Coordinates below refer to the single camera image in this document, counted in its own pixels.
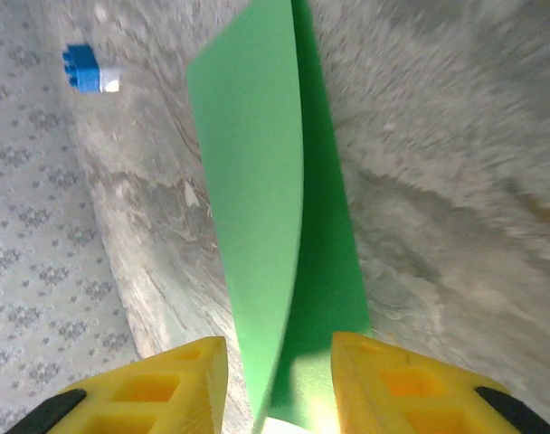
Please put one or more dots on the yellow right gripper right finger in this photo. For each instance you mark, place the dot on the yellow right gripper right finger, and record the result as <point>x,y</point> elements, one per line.
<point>392,398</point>

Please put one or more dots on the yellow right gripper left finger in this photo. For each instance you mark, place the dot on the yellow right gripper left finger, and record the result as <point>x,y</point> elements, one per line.
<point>166,398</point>

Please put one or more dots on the green paper sheet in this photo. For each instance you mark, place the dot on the green paper sheet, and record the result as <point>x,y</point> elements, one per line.
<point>252,181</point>

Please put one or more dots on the blue toy brick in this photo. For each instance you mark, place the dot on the blue toy brick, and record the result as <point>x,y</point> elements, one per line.
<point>82,68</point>

